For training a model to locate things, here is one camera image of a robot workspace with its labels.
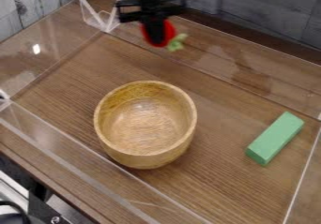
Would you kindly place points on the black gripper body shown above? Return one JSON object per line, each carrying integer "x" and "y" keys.
{"x": 133, "y": 11}

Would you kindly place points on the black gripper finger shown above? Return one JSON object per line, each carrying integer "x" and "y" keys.
{"x": 155, "y": 31}

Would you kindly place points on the red plush fruit green leaf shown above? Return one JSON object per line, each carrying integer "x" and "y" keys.
{"x": 173, "y": 41}

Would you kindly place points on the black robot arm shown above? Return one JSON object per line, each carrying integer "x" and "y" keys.
{"x": 152, "y": 13}

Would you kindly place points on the wooden bowl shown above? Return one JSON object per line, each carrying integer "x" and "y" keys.
{"x": 145, "y": 122}

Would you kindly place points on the green rectangular block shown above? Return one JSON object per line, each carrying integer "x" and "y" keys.
{"x": 275, "y": 138}

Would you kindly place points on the clear acrylic corner bracket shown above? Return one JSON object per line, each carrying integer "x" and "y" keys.
{"x": 102, "y": 20}

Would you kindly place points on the clear acrylic tray wall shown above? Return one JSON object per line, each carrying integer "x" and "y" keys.
{"x": 49, "y": 137}

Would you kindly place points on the black metal bracket with bolt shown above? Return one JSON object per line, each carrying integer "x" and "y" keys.
{"x": 41, "y": 210}

